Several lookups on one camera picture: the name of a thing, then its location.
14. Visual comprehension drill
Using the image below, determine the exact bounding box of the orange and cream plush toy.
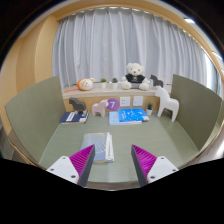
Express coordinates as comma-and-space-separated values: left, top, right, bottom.
76, 77, 96, 92

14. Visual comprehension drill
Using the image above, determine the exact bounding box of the white wall socket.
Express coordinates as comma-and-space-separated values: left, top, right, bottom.
132, 95, 144, 107
119, 96, 131, 108

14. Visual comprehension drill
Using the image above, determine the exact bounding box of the wooden desk shelf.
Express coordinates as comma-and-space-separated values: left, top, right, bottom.
61, 83, 173, 114

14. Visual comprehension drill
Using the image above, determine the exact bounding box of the pink horse figurine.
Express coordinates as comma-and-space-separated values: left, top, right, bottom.
91, 99, 110, 118

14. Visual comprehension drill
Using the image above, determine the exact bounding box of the ceiling light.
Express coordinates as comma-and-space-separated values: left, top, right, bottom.
183, 17, 196, 25

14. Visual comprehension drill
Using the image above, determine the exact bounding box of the white teddy bear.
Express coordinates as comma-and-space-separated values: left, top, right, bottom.
120, 62, 151, 91

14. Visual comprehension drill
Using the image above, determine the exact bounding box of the light grey curtain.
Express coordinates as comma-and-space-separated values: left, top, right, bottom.
52, 7, 214, 91

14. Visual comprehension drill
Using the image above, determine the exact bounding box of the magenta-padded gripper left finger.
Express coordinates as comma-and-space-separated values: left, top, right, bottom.
45, 144, 97, 188

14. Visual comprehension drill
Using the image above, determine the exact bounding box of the bright blue book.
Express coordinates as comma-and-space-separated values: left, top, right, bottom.
117, 108, 150, 123

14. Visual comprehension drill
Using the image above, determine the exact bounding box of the purple round disc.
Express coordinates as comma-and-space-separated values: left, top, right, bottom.
106, 97, 120, 112

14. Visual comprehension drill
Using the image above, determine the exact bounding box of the large white horse figurine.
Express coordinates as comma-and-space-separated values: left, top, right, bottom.
154, 85, 180, 123

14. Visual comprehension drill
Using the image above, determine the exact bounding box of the small dark horse figurine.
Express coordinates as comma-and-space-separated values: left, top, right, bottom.
149, 74, 164, 88

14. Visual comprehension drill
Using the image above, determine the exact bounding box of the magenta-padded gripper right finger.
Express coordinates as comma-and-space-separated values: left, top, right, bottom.
130, 144, 180, 187

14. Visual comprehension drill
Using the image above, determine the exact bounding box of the dark grey horse figurine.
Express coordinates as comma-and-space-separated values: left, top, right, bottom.
68, 96, 88, 114

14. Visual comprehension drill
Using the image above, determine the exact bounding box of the blue towel with yellow print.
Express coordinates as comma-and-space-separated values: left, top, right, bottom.
79, 131, 115, 164

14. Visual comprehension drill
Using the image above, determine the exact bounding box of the green desk partition panel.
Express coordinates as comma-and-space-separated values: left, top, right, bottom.
4, 75, 67, 164
169, 73, 223, 152

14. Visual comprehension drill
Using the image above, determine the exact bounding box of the light blue book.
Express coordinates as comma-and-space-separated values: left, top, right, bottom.
108, 110, 143, 126

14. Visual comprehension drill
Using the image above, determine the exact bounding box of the navy blue book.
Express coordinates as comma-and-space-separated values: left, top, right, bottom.
59, 110, 90, 125

